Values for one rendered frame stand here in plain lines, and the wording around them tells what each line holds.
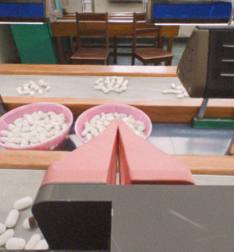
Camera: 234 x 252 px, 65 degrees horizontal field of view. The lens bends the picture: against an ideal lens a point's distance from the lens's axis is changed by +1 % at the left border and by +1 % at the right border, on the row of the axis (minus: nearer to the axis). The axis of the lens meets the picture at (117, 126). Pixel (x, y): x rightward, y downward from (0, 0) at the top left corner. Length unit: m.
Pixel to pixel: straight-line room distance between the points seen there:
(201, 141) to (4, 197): 0.66
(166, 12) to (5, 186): 0.75
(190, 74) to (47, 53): 2.99
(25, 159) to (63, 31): 2.62
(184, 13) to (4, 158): 0.75
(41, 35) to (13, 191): 2.75
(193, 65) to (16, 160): 0.50
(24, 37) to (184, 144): 2.86
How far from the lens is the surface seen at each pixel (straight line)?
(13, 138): 0.70
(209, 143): 0.78
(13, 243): 0.45
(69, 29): 3.03
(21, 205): 0.49
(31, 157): 0.57
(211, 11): 0.83
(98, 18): 2.69
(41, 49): 3.18
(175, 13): 0.79
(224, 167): 0.57
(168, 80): 1.07
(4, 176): 0.59
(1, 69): 1.30
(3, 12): 0.89
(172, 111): 0.79
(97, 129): 0.68
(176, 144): 0.73
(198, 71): 0.23
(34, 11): 0.84
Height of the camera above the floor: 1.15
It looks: 37 degrees down
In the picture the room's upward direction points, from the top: straight up
